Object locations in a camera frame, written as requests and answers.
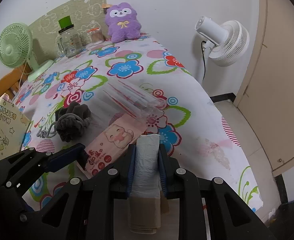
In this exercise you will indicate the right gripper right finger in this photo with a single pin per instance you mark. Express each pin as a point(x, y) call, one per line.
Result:
point(208, 208)

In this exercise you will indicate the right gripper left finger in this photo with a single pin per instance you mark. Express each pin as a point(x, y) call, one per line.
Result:
point(86, 210)

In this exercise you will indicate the white brown napkin pack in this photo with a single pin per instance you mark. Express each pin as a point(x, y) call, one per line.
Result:
point(146, 201)

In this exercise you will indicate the pink tissue pack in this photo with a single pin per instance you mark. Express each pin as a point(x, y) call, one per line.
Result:
point(109, 145)

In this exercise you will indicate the grey drawstring pouch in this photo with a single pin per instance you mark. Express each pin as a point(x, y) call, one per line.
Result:
point(70, 124)

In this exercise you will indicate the clear plastic cup sleeve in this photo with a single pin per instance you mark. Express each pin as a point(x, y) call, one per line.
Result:
point(136, 102)

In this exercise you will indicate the yellow cartoon storage box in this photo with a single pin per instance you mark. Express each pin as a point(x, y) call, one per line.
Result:
point(13, 126)

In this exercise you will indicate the wooden bed headboard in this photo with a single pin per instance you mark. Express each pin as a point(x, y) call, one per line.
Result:
point(11, 82)

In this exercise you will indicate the beige door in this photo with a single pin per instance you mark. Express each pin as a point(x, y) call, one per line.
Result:
point(268, 100)

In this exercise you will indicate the green desk fan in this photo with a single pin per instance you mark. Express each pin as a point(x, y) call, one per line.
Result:
point(16, 49)

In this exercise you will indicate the floral tablecloth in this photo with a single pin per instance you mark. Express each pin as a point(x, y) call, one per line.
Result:
point(143, 79)

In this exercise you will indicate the glass mason jar mug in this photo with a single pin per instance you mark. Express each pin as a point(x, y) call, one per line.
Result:
point(69, 41)

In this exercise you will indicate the green cup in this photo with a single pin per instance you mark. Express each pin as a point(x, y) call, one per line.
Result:
point(65, 22)

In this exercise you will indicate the cotton swab container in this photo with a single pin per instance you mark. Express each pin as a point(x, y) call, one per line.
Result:
point(96, 36)

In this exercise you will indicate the white standing fan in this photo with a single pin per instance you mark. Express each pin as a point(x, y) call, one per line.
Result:
point(223, 44)

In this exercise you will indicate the purple plush bunny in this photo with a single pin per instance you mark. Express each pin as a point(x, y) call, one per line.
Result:
point(122, 23)

